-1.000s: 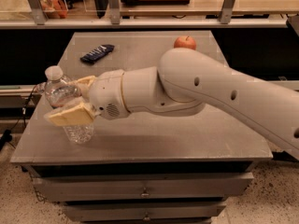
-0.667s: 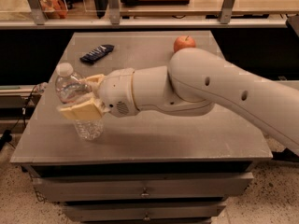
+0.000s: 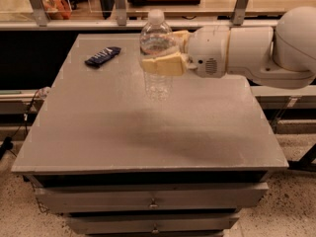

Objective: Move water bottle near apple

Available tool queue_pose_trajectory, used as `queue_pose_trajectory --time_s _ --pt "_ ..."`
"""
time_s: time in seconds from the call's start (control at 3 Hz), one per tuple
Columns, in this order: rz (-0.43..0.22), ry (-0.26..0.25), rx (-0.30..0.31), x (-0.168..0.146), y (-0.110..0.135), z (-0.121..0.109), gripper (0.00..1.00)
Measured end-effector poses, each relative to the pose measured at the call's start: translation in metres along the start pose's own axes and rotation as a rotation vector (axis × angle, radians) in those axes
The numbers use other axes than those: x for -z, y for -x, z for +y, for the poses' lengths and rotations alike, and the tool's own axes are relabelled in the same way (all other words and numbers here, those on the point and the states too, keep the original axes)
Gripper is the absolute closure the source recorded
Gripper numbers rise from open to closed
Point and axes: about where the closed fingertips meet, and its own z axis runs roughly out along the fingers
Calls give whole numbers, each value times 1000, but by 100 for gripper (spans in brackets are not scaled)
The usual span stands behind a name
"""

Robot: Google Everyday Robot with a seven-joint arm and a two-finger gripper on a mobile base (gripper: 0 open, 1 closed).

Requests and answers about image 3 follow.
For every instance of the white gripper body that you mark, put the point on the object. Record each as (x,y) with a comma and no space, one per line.
(207,49)

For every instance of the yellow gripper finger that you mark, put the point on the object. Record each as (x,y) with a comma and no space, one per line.
(182,38)
(169,65)

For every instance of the clear plastic water bottle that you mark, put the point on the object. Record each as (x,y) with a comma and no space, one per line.
(156,40)

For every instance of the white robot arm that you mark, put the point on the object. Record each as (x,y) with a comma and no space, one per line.
(280,56)

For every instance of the dark blue snack bar wrapper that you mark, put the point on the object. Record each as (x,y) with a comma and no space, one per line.
(103,56)

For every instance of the orange plastic bag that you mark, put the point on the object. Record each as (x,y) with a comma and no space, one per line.
(60,7)

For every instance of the grey lower drawer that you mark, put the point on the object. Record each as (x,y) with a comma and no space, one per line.
(152,223)

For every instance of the grey drawer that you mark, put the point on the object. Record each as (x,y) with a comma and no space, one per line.
(151,197)
(152,223)

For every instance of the grey top drawer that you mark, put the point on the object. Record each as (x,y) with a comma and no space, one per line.
(151,197)

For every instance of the grey metal rail frame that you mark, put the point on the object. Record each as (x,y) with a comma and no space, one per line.
(30,15)

